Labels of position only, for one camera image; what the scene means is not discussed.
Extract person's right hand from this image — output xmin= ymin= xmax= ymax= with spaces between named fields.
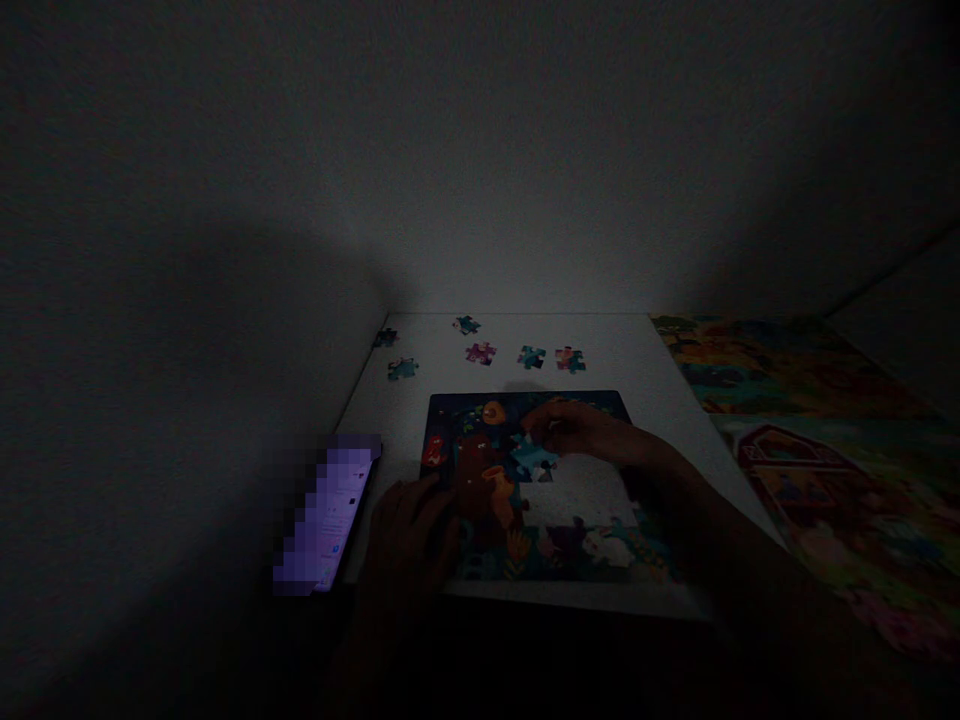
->
xmin=518 ymin=403 xmax=655 ymax=475

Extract person's left hand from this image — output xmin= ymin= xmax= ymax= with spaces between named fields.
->
xmin=365 ymin=473 xmax=464 ymax=594

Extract blue jigsaw puzzle piece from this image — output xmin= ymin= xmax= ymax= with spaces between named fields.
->
xmin=509 ymin=430 xmax=560 ymax=475

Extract colourful jigsaw puzzle board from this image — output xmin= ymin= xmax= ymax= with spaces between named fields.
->
xmin=417 ymin=390 xmax=680 ymax=585

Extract smartphone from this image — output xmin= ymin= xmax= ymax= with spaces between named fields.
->
xmin=272 ymin=432 xmax=384 ymax=599

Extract colourful savanna play mat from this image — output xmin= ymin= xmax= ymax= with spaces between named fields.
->
xmin=649 ymin=313 xmax=939 ymax=421

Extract colourful farm barn play mat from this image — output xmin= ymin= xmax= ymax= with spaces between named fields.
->
xmin=708 ymin=413 xmax=960 ymax=665

